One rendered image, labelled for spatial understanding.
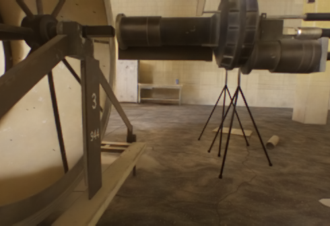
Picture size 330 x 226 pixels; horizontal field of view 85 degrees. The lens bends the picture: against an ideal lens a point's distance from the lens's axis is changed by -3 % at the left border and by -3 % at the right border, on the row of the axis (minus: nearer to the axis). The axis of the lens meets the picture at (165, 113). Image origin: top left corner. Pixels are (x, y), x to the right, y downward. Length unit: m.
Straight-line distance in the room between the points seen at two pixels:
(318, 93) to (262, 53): 4.54
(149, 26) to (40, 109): 1.36
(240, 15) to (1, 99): 0.72
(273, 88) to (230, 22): 8.98
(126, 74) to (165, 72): 1.84
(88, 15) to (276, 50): 1.41
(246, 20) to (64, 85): 1.53
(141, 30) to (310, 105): 4.75
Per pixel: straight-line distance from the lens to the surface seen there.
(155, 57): 0.88
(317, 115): 5.33
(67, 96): 1.80
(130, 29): 0.78
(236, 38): 0.70
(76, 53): 0.84
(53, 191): 1.09
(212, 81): 8.87
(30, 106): 1.96
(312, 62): 0.86
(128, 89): 8.21
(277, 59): 0.81
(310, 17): 0.94
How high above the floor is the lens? 0.69
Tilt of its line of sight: 7 degrees down
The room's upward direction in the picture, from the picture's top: 2 degrees clockwise
